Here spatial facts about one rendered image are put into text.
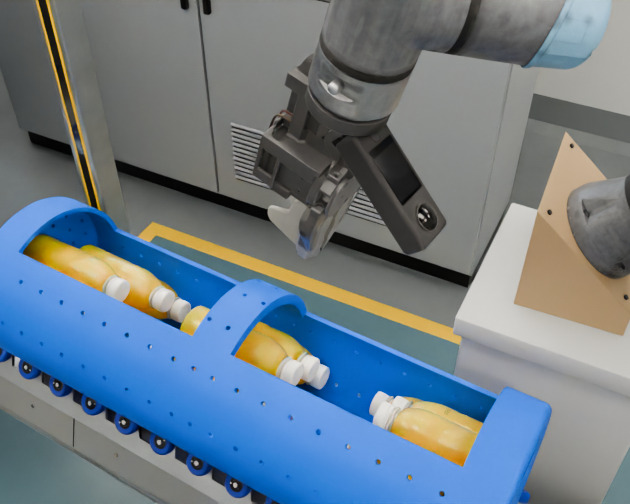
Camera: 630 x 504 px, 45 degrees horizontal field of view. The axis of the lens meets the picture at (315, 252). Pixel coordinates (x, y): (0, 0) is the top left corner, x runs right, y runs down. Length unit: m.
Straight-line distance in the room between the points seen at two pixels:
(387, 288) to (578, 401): 1.66
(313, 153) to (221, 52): 2.10
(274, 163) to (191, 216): 2.53
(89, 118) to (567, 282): 0.98
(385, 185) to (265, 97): 2.12
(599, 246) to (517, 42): 0.63
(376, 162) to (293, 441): 0.49
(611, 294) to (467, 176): 1.41
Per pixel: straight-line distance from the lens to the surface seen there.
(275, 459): 1.03
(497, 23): 0.55
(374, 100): 0.57
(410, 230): 0.63
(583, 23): 0.58
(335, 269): 2.91
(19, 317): 1.26
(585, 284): 1.18
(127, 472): 1.40
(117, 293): 1.25
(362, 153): 0.61
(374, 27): 0.53
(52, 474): 2.48
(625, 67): 3.66
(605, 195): 1.16
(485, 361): 1.27
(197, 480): 1.29
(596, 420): 1.30
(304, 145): 0.65
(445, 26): 0.54
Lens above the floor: 2.02
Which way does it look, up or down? 43 degrees down
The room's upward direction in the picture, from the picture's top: straight up
